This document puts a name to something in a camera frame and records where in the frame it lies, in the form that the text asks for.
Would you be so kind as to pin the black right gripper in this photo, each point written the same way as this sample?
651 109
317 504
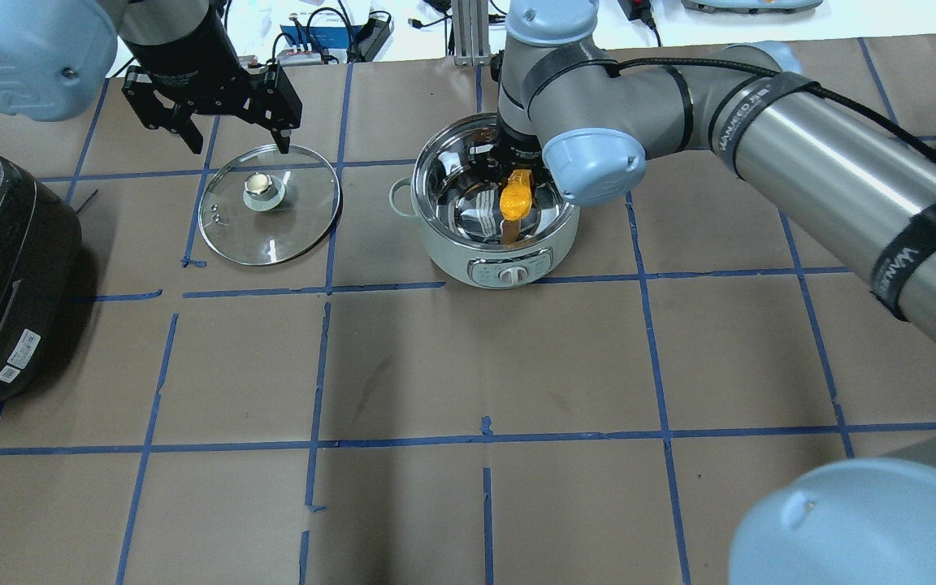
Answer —
518 151

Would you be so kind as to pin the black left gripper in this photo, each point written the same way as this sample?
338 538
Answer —
181 50

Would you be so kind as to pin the yellow toy corn cob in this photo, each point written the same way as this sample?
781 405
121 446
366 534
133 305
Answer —
517 196

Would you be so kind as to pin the glass pot lid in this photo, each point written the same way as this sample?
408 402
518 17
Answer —
266 207

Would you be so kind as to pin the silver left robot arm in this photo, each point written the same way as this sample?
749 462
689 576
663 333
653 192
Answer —
55 54

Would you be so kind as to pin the pale green electric pot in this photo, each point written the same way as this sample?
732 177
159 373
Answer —
452 196

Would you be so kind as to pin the black rice cooker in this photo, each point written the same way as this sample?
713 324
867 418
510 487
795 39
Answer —
1 284

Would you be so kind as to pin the aluminium frame post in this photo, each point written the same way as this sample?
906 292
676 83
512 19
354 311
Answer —
470 29

